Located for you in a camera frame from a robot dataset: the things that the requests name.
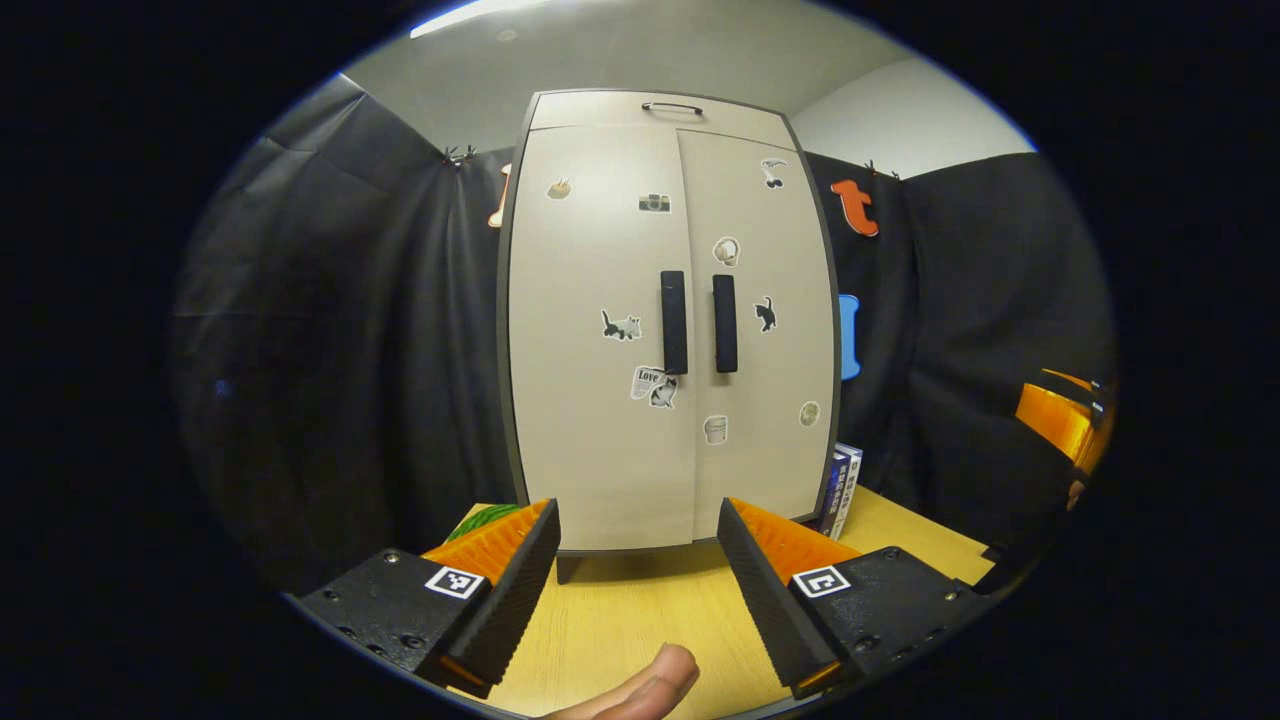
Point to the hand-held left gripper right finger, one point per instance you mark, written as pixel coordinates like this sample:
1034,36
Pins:
765,605

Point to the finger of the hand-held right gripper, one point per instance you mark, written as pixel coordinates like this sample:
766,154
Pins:
1050,420

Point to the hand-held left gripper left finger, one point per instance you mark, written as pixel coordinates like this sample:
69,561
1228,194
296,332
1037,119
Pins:
515,605

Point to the white shoe cabinet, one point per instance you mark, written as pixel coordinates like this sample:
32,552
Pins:
565,568

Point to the white shoe cabinet door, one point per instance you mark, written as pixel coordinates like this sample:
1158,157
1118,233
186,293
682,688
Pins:
775,450
580,420

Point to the white cabinet drawer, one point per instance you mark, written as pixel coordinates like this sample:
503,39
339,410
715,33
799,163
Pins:
600,112

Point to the green striped object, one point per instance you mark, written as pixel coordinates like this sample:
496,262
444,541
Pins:
480,522

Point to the ceiling light panel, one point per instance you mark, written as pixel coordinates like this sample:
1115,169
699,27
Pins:
480,12

